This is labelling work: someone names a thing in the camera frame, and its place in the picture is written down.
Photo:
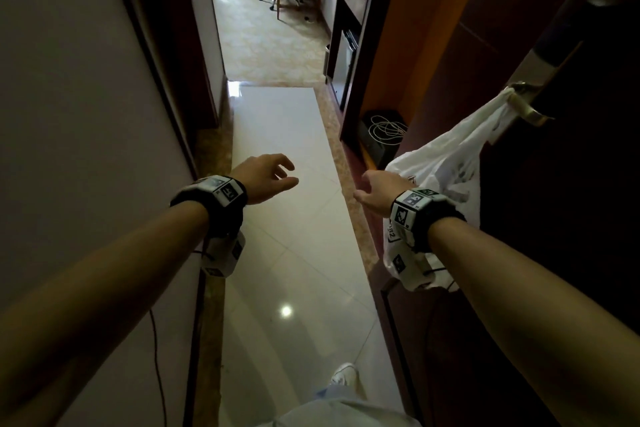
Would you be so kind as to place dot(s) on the wrist camera with markers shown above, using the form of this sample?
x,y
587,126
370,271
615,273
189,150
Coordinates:
x,y
415,214
222,196

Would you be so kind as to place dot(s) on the person's right hand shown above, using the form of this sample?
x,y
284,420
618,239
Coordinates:
x,y
387,191

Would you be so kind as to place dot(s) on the person's right thumb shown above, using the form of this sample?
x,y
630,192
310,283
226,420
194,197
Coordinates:
x,y
364,201

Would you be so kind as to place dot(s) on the dark wooden door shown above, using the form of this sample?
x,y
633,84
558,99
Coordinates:
x,y
560,191

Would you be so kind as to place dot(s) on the person's left hand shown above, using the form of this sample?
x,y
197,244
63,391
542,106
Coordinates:
x,y
257,180

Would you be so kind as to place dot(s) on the person's left thumb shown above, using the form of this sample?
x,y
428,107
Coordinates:
x,y
282,186

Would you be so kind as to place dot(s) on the person's left forearm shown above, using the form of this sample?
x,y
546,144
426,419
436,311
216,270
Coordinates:
x,y
95,291

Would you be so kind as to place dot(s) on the person's right forearm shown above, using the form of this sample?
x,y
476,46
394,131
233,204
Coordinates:
x,y
530,311

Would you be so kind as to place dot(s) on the person's white shoe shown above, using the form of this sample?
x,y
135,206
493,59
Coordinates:
x,y
345,374

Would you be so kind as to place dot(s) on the black waste bin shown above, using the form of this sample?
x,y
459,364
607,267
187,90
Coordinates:
x,y
370,141

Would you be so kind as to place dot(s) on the right wrist camera with markers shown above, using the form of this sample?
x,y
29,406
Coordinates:
x,y
415,214

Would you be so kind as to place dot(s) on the person's light trousers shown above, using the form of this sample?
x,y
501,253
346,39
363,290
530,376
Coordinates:
x,y
345,409

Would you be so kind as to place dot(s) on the orange wooden wardrobe panel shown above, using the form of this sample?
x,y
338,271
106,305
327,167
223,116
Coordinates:
x,y
410,26

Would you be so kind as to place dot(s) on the dark wooden door frame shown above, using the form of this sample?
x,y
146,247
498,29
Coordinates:
x,y
165,31

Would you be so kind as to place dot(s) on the dark wooden cabinet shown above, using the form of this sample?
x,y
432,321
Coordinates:
x,y
347,16

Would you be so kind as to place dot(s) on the left wrist camera with markers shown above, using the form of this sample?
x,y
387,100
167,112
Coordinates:
x,y
222,196

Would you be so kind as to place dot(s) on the white plastic bag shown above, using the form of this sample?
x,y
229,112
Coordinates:
x,y
450,156

